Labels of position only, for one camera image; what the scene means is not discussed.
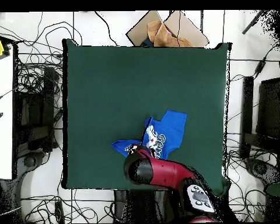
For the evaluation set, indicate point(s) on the dark green table cloth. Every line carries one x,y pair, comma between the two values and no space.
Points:
102,93

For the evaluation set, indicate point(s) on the tan cloth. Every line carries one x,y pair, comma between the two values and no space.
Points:
164,37

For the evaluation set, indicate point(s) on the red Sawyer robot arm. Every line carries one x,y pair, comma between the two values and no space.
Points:
163,172

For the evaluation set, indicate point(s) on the white desk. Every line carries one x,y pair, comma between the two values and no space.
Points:
1,116

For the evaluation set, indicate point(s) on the black rod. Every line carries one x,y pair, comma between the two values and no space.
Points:
253,22

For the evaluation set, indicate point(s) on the blue printed t-shirt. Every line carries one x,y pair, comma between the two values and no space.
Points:
172,130

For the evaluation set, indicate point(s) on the open cardboard box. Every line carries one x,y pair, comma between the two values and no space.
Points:
186,28

